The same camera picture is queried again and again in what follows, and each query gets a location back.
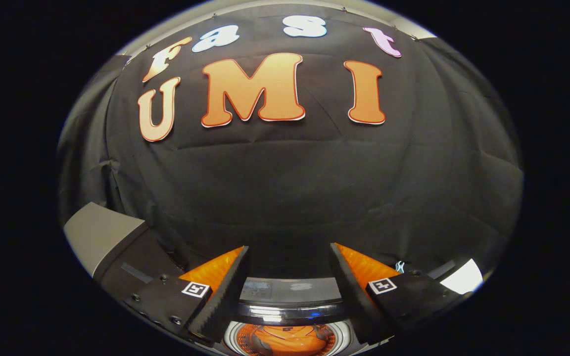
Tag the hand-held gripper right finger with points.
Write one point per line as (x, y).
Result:
(356, 302)

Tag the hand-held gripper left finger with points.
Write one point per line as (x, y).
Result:
(225, 304)

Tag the dark grey washing machine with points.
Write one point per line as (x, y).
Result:
(275, 290)

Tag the dark glass washing machine lid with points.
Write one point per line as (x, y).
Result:
(290, 312)

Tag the orange polo shirt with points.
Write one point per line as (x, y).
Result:
(290, 342)

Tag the grey side table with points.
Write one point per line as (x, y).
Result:
(102, 232)

